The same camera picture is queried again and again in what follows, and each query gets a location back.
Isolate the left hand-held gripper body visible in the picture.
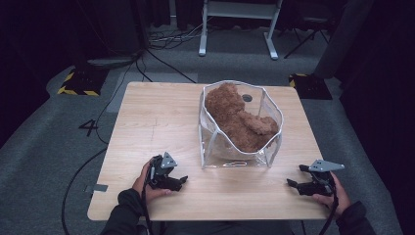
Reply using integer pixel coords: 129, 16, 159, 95
147, 151, 179, 186

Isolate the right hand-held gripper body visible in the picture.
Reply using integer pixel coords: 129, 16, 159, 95
306, 159, 346, 198

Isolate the clear storage bag white trim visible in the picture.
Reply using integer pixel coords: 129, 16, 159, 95
197, 79, 285, 170

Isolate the brown plush bear toy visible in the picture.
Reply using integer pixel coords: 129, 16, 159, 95
205, 82, 280, 154

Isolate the person's left hand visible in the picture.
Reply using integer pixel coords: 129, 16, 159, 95
131, 159, 174, 206

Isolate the person's right hand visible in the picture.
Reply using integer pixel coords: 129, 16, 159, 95
311, 180, 352, 218

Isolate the grey tape strip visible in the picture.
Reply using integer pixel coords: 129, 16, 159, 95
84, 183, 109, 194

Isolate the black base yellow striped edge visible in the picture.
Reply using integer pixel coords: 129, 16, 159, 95
288, 72, 334, 101
57, 66, 110, 97

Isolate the black tripod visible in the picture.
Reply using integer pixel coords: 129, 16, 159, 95
283, 15, 331, 60

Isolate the grey curtain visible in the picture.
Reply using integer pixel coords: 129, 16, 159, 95
313, 0, 376, 79

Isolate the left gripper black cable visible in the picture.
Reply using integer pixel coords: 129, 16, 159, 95
141, 164, 155, 235

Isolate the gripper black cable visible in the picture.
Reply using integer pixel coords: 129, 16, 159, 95
317, 182, 340, 235
141, 164, 155, 235

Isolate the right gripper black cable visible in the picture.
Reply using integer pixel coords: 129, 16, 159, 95
317, 182, 340, 235

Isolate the long black floor cable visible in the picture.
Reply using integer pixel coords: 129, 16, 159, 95
61, 55, 146, 235

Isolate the straight black floor cable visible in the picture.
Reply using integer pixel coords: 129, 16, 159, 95
145, 48, 198, 84

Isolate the bundle of floor cables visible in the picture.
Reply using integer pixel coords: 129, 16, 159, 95
147, 18, 211, 51

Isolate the white metal stand frame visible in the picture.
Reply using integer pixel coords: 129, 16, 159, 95
198, 0, 284, 61

